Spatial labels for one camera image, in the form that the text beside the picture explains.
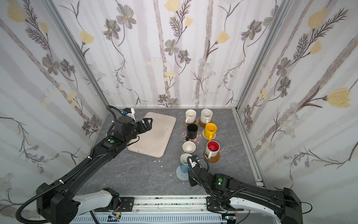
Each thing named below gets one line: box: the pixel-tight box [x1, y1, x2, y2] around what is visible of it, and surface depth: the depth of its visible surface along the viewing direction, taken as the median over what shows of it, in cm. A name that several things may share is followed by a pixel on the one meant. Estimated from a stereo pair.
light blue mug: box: [179, 153, 193, 174], surface depth 79 cm
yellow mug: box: [203, 122, 218, 141], surface depth 98 cm
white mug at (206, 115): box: [199, 108, 214, 125], surface depth 107 cm
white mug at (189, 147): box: [181, 140, 197, 154], surface depth 91 cm
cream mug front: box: [185, 108, 197, 125], surface depth 107 cm
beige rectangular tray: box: [127, 112, 177, 158], surface depth 98 cm
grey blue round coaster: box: [175, 165, 189, 182], surface depth 86 cm
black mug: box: [185, 123, 199, 141], surface depth 100 cm
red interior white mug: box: [205, 140, 221, 160], surface depth 90 cm
